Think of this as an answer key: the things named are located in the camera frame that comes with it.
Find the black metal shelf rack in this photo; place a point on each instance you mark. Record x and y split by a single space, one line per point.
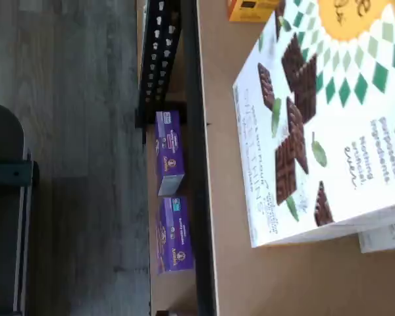
197 164

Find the orange snack box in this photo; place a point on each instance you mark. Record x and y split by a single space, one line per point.
247 11

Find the white chocolate sweet thins box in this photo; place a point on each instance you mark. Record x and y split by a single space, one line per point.
385 233
332 131

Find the purple Annie's snack box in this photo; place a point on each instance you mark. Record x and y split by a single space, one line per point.
174 230
169 148

